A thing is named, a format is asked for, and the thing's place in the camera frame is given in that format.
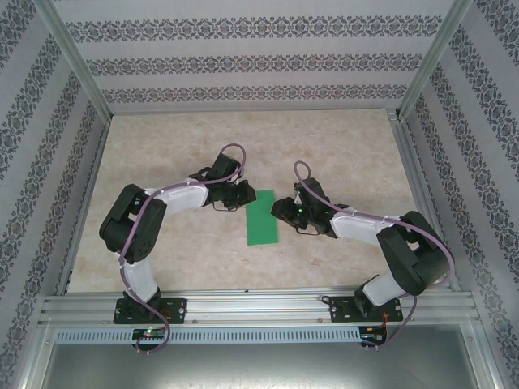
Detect green paper sheet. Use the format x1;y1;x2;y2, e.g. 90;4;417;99
246;189;281;247

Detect grey sheet metal panel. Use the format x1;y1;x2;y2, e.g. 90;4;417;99
24;323;500;389

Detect aluminium mounting rail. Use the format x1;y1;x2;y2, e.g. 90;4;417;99
38;283;483;325

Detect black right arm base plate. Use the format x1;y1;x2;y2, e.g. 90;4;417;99
328;295;405;324

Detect aluminium side rail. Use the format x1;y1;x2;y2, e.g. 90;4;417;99
54;117;110;295
387;107;461;293

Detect slotted grey cable duct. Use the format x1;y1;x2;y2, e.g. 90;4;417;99
54;327;362;344

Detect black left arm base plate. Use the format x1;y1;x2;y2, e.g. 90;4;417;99
113;297;188;325

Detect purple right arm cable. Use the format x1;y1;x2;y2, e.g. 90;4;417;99
294;160;455;353

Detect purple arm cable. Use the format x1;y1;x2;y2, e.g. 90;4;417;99
119;143;249;357
294;160;455;353

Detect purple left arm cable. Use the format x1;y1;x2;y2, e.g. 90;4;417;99
119;143;249;357

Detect aluminium frame post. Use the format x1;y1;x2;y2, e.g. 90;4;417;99
395;0;475;121
34;0;113;118

